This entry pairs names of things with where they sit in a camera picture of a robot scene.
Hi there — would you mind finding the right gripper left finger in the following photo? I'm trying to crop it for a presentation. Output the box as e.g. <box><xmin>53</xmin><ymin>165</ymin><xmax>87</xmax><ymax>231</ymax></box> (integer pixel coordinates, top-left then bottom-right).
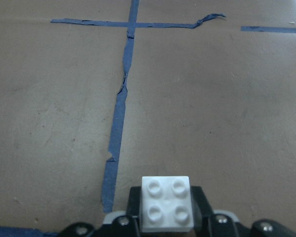
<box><xmin>126</xmin><ymin>186</ymin><xmax>141</xmax><ymax>237</ymax></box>

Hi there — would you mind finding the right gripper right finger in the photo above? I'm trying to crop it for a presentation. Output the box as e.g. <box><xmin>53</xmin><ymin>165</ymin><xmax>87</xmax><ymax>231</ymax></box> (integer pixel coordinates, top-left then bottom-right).
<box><xmin>190</xmin><ymin>186</ymin><xmax>214</xmax><ymax>232</ymax></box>

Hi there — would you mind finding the white block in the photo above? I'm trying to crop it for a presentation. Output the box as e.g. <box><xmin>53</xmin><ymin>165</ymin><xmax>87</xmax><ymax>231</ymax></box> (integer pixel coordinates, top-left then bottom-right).
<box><xmin>139</xmin><ymin>176</ymin><xmax>194</xmax><ymax>233</ymax></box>

